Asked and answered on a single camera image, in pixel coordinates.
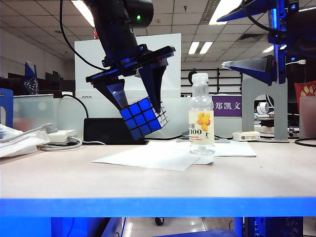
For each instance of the grey metal bookend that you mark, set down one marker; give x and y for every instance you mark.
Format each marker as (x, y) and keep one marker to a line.
(247, 111)

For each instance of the short frosted glass partition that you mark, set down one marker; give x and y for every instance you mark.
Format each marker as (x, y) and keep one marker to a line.
(307, 118)

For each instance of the black office chair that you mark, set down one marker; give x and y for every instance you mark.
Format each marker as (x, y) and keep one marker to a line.
(192, 75)

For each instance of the Rubik's cube with printed stickers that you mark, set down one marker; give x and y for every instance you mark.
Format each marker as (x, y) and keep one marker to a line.
(140, 118)

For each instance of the long frosted glass partition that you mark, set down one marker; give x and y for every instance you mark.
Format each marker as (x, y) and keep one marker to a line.
(177, 116)

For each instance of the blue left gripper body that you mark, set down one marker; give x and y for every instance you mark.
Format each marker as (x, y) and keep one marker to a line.
(128, 64)

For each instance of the small white desk fan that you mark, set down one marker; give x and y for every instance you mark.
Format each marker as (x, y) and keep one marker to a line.
(263, 108)

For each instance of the dark office cubicle partitions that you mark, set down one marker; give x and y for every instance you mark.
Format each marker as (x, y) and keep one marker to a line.
(49, 85)

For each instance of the red hanging ornament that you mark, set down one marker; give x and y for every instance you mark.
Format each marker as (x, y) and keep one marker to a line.
(95, 34)

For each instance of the blue chair seat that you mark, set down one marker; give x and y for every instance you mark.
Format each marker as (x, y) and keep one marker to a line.
(197, 233)

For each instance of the black rectangular box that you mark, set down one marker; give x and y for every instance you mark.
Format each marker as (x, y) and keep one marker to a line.
(103, 130)

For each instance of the black caster wheel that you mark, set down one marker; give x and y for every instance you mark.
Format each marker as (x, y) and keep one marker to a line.
(159, 221)

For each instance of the blue flag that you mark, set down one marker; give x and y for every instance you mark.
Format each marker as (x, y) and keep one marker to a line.
(30, 81)

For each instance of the tall black cabinet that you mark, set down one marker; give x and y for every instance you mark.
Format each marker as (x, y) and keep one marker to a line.
(296, 98)

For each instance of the black wall shelf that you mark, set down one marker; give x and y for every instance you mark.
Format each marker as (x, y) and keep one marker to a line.
(218, 79)

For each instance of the blue table frame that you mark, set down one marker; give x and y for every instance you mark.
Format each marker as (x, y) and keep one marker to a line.
(158, 207)

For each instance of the clear bottle with yellow label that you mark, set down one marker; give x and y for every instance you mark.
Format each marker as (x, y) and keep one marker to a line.
(201, 128)

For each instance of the small white paper sheet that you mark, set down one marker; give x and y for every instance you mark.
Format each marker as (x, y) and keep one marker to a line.
(234, 149)

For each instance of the small white charger box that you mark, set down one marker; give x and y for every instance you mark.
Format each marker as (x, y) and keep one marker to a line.
(245, 136)

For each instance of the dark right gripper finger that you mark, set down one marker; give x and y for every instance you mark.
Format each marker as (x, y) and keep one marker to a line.
(256, 12)
(259, 67)

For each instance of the large white paper sheet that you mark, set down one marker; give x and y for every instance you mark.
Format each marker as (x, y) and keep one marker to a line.
(153, 158)

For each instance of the ceiling light panel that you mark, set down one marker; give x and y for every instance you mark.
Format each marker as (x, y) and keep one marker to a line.
(200, 48)
(267, 49)
(219, 10)
(81, 10)

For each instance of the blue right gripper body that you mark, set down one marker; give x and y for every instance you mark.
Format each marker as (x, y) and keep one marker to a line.
(280, 61)

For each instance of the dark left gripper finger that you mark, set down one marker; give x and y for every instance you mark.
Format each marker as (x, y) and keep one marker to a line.
(153, 84)
(116, 93)

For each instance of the black computer tower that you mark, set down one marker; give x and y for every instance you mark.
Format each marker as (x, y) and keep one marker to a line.
(274, 227)

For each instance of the white board panel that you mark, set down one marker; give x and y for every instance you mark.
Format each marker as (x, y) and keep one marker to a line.
(172, 81)

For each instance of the purple name sign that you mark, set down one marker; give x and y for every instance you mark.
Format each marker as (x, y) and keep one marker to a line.
(227, 106)

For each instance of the white power adapter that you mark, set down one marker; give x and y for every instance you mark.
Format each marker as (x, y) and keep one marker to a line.
(61, 135)

